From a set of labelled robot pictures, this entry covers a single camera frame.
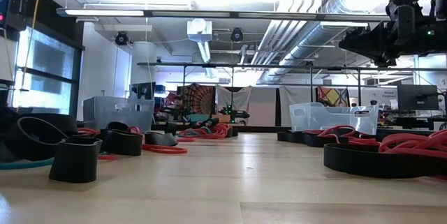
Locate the white ceiling unit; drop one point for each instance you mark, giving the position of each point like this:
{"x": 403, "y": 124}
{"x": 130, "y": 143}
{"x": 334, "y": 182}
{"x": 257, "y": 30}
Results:
{"x": 199, "y": 30}

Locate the clear plastic basket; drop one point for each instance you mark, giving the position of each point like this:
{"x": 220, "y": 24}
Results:
{"x": 324, "y": 117}

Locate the thin blue rubber band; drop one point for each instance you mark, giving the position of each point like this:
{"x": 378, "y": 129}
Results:
{"x": 204, "y": 130}

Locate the pale partition panel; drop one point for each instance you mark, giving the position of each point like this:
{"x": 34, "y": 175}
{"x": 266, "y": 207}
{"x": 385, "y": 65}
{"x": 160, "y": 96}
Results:
{"x": 262, "y": 109}

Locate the black computer monitor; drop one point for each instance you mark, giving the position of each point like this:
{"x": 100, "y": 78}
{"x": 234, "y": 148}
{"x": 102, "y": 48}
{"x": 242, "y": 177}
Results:
{"x": 417, "y": 96}

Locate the geometric colourful tapestry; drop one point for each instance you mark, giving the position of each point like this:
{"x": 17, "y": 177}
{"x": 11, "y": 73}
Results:
{"x": 333, "y": 96}

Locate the mandala wall tapestry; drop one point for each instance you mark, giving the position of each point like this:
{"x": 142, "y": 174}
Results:
{"x": 200, "y": 98}

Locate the orange box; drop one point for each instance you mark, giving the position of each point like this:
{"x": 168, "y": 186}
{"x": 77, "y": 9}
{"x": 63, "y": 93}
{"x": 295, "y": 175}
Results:
{"x": 220, "y": 118}

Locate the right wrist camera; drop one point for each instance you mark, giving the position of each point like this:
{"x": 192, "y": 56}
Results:
{"x": 405, "y": 21}

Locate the teal box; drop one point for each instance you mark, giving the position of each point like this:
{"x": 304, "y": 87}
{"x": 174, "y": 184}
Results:
{"x": 199, "y": 118}

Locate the teal rubber band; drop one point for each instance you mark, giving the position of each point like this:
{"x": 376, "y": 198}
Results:
{"x": 24, "y": 165}

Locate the white hanging cloth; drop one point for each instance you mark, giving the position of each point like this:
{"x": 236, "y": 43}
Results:
{"x": 241, "y": 98}
{"x": 297, "y": 95}

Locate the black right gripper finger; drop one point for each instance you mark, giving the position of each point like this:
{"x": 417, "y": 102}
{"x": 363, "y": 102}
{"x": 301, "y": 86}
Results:
{"x": 366, "y": 42}

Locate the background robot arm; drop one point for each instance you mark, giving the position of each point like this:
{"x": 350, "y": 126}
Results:
{"x": 237, "y": 114}

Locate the large black rubber band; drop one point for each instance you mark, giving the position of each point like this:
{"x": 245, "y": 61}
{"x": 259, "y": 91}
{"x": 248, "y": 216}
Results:
{"x": 321, "y": 141}
{"x": 366, "y": 163}

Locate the black pipe rack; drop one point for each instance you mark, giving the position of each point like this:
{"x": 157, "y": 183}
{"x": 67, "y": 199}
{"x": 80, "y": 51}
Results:
{"x": 279, "y": 67}

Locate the grey translucent plastic basket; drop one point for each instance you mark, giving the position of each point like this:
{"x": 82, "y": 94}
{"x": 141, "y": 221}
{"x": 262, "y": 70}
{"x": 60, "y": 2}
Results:
{"x": 115, "y": 112}

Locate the round black ceiling fixture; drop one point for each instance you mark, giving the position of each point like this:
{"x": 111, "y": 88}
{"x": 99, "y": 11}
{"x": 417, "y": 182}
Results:
{"x": 236, "y": 35}
{"x": 121, "y": 39}

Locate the white wall sign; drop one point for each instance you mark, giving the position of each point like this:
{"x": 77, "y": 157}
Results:
{"x": 380, "y": 95}

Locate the large glass window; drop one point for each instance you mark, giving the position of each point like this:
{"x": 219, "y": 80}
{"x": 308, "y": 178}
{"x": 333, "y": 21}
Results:
{"x": 45, "y": 60}

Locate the white round column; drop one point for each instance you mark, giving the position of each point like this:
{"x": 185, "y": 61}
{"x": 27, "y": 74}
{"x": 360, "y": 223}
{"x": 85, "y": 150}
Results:
{"x": 143, "y": 60}

